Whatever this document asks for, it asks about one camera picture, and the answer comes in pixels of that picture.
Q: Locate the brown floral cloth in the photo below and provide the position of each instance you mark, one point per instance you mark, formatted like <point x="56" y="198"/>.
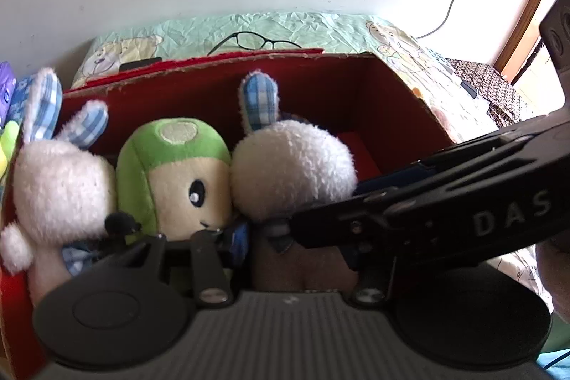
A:
<point x="505" y="105"/>

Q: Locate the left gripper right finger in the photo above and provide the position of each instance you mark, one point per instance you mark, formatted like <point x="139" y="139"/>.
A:
<point x="374" y="277"/>

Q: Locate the person's right hand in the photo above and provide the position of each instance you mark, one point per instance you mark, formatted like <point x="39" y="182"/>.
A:
<point x="553" y="262"/>

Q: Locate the green plush doll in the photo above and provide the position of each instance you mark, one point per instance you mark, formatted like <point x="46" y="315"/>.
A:
<point x="172" y="178"/>

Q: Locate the cartoon bear bed sheet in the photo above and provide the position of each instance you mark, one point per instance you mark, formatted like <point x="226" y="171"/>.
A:
<point x="311" y="37"/>

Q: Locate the purple plastic toy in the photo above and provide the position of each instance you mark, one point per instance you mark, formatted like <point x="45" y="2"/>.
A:
<point x="7" y="86"/>

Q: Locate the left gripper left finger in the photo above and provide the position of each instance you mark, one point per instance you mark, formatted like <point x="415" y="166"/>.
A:
<point x="215" y="255"/>

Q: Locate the red cardboard box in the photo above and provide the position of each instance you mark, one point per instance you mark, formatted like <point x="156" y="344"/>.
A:
<point x="166" y="310"/>

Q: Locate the brown plush toy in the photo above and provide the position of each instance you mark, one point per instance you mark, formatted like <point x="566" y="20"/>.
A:
<point x="298" y="269"/>

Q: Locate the black smartphone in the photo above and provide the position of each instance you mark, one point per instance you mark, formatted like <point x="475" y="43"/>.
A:
<point x="131" y="66"/>

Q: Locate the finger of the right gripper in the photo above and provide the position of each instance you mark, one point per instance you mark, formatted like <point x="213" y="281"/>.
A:
<point x="364" y="228"/>
<point x="447" y="160"/>

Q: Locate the white plush bunny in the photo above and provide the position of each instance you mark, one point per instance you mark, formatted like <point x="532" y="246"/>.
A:
<point x="283" y="165"/>
<point x="62" y="192"/>

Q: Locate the black eyeglasses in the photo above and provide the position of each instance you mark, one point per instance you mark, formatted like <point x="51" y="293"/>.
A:
<point x="251" y="41"/>

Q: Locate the green frog plush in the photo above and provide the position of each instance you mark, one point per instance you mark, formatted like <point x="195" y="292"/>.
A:
<point x="8" y="140"/>

